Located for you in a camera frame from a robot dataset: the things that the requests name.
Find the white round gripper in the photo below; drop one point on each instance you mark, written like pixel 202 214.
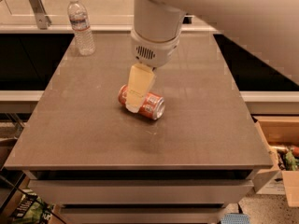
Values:
pixel 154 51

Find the red coke can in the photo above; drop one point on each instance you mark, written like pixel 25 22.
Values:
pixel 152 108

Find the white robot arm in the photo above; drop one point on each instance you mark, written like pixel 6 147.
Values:
pixel 268 29

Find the clear plastic water bottle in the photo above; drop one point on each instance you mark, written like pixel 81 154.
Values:
pixel 79 20

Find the grey drawer cabinet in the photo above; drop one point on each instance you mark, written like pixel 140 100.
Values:
pixel 103 164

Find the cardboard box with items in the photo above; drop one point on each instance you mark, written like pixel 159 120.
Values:
pixel 280 136

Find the blue perforated object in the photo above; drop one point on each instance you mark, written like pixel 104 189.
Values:
pixel 235 219

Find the green and black snack bag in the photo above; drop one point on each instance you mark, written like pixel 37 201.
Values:
pixel 32 210

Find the left metal railing bracket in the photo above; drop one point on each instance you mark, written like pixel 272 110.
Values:
pixel 43 21

